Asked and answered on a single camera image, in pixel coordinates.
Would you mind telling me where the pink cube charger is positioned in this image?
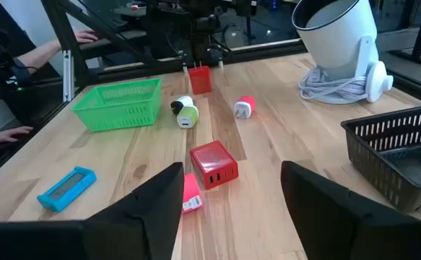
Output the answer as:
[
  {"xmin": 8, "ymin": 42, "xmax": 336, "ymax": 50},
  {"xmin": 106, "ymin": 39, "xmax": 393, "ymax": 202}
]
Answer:
[{"xmin": 182, "ymin": 173, "xmax": 204, "ymax": 215}]

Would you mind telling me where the pink white wall charger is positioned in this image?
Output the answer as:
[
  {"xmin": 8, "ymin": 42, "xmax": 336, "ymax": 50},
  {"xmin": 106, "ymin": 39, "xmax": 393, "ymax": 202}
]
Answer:
[{"xmin": 233, "ymin": 95, "xmax": 257, "ymax": 120}]

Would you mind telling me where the green white USB charger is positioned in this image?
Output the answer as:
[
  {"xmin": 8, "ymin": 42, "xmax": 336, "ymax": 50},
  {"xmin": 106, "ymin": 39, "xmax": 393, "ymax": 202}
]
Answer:
[{"xmin": 175, "ymin": 104, "xmax": 199, "ymax": 130}]

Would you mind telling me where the blue cased calculator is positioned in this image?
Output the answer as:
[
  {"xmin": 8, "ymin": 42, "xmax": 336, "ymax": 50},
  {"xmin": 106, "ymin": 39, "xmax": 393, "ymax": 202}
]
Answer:
[{"xmin": 36, "ymin": 165, "xmax": 97, "ymax": 213}]

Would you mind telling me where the white cylindrical cup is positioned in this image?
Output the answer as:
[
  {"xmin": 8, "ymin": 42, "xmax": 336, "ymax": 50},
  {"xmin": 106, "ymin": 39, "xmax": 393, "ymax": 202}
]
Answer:
[{"xmin": 291, "ymin": 0, "xmax": 394, "ymax": 105}]

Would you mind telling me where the person's hand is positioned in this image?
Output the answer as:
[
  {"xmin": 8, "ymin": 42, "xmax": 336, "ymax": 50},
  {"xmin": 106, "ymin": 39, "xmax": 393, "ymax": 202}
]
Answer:
[
  {"xmin": 0, "ymin": 126, "xmax": 34, "ymax": 144},
  {"xmin": 73, "ymin": 29, "xmax": 100, "ymax": 44}
]

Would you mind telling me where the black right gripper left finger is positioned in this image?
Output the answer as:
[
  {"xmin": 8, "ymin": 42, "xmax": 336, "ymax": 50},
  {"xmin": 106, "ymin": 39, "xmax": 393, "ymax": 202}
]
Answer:
[{"xmin": 0, "ymin": 162, "xmax": 185, "ymax": 260}]

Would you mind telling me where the person's forearm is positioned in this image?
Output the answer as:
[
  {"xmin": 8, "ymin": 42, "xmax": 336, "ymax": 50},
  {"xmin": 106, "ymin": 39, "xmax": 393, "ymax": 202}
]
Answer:
[{"xmin": 14, "ymin": 38, "xmax": 77, "ymax": 75}]

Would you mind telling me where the red multiport USB charger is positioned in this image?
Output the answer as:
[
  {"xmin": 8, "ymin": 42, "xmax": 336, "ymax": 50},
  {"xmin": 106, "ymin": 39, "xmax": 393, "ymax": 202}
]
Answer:
[{"xmin": 189, "ymin": 140, "xmax": 240, "ymax": 191}]

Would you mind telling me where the silver aluminium bracket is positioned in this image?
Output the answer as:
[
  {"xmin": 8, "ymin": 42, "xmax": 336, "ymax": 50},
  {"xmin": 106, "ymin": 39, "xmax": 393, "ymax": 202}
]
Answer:
[{"xmin": 62, "ymin": 49, "xmax": 76, "ymax": 103}]

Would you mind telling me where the white coiled cable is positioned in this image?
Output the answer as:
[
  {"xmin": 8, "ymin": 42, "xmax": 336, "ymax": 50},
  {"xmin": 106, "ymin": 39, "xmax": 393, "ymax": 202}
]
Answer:
[{"xmin": 298, "ymin": 66, "xmax": 370, "ymax": 102}]

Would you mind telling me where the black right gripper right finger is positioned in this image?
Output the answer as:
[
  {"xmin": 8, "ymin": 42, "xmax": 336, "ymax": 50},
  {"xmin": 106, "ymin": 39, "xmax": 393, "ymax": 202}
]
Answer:
[{"xmin": 281, "ymin": 161, "xmax": 421, "ymax": 260}]

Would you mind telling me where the black table edge rail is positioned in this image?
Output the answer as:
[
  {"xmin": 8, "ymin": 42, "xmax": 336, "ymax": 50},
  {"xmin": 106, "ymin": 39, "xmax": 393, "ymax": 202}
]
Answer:
[
  {"xmin": 379, "ymin": 50, "xmax": 421, "ymax": 105},
  {"xmin": 97, "ymin": 39, "xmax": 307, "ymax": 79}
]

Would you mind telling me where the black white plug adapter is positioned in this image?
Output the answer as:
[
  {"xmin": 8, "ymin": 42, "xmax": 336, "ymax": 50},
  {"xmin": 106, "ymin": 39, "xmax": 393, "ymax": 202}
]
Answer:
[{"xmin": 170, "ymin": 95, "xmax": 195, "ymax": 116}]

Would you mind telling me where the green plastic basket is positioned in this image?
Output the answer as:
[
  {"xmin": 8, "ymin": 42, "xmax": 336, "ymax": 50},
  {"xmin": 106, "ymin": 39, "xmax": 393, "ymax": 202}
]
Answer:
[{"xmin": 71, "ymin": 78, "xmax": 163, "ymax": 133}]

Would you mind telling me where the red flat wall charger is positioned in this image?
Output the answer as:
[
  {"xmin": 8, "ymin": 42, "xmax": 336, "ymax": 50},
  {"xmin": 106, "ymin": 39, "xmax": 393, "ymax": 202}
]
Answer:
[{"xmin": 188, "ymin": 60, "xmax": 213, "ymax": 96}]

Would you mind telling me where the black plastic basket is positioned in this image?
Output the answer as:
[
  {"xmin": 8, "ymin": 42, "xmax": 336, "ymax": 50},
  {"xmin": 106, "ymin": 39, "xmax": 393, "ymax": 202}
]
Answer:
[{"xmin": 340, "ymin": 103, "xmax": 421, "ymax": 213}]

